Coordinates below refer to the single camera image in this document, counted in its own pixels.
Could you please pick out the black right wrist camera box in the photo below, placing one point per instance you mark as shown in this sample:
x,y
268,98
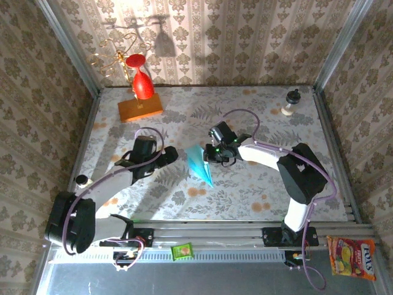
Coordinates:
x,y
222,132

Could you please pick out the aluminium side rail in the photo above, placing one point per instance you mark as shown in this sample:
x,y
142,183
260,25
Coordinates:
x,y
81,147
336,153

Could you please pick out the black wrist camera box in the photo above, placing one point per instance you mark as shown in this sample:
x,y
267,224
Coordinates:
x,y
222,132
145,145

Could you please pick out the aluminium frame post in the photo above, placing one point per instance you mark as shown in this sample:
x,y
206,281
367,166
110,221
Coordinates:
x,y
342,43
69,46

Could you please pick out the orange Fox's candy bag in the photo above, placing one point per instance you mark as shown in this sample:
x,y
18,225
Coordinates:
x,y
353,258

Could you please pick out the floral print table cover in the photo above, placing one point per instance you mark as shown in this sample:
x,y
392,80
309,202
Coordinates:
x,y
230,196

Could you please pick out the red wine glass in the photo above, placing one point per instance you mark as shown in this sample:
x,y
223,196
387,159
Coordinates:
x,y
143,86

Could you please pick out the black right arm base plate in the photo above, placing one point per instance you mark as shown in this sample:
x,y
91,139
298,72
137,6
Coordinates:
x,y
271,237

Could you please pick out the aluminium front rail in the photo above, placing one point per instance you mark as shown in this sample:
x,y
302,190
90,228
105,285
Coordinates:
x,y
208,234

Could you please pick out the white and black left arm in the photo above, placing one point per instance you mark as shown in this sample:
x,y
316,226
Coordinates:
x,y
107,187

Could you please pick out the small green candy packet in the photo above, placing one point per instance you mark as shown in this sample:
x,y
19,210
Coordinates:
x,y
182,251

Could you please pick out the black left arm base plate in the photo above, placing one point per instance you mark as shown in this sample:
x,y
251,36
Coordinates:
x,y
144,238

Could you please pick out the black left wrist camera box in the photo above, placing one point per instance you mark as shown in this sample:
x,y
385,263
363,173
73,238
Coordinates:
x,y
145,145

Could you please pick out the grey metal sheet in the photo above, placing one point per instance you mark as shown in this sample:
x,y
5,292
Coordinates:
x,y
199,279

